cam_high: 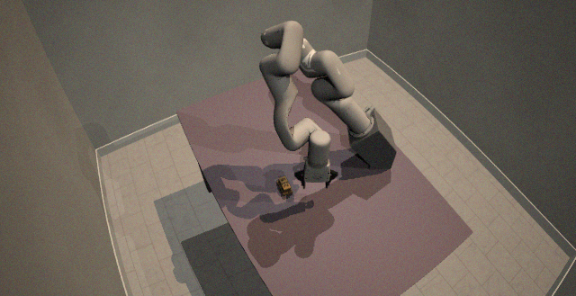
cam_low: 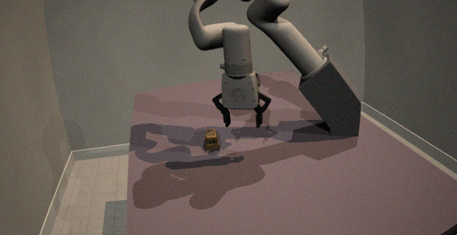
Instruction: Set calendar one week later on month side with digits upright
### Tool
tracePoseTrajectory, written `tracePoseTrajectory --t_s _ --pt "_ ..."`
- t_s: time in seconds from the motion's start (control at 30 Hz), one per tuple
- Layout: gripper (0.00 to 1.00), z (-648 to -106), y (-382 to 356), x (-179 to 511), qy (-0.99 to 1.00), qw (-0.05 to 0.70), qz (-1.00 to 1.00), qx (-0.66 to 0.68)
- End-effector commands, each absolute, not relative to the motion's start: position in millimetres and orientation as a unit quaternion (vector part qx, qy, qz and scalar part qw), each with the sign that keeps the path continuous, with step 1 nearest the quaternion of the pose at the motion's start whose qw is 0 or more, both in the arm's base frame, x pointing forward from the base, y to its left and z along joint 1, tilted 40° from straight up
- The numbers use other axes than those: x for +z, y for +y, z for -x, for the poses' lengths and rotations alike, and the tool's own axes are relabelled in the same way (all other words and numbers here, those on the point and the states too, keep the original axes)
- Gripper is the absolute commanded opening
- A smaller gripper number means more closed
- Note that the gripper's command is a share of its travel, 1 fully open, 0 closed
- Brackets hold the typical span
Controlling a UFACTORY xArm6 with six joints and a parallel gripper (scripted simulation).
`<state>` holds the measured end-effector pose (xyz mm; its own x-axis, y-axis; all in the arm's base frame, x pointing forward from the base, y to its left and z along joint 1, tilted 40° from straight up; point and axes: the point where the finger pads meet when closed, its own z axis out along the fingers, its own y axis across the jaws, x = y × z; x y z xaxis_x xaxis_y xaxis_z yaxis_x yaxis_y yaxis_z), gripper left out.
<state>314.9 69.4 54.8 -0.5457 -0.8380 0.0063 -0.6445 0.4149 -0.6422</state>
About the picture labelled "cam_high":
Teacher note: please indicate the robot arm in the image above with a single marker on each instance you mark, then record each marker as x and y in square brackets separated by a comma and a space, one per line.
[332, 82]

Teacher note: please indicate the yellow cube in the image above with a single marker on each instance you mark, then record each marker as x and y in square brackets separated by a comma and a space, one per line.
[282, 180]
[286, 187]

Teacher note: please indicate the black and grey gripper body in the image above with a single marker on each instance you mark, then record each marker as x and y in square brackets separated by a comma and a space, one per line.
[316, 175]

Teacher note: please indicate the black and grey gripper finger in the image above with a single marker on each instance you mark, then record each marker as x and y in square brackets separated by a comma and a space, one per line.
[332, 177]
[299, 176]

